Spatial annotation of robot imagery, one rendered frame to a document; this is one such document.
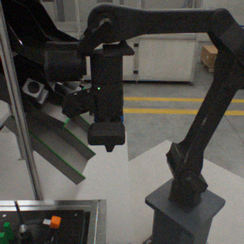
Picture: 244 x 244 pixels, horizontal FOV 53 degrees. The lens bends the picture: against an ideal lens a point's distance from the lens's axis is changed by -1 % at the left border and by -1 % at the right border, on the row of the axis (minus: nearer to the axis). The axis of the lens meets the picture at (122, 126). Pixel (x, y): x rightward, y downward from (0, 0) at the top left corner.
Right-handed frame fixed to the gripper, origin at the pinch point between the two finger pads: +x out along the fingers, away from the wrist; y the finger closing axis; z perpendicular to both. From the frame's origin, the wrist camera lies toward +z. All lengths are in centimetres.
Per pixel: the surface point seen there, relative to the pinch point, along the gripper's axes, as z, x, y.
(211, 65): -195, 109, -459
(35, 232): 19.0, 26.4, 2.2
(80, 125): 13.1, 20.9, -43.3
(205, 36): -296, 109, -822
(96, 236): 4.3, 30.1, 0.7
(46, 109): 18.7, 3.3, -21.1
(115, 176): -1, 39, -34
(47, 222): 14.2, 19.1, 5.2
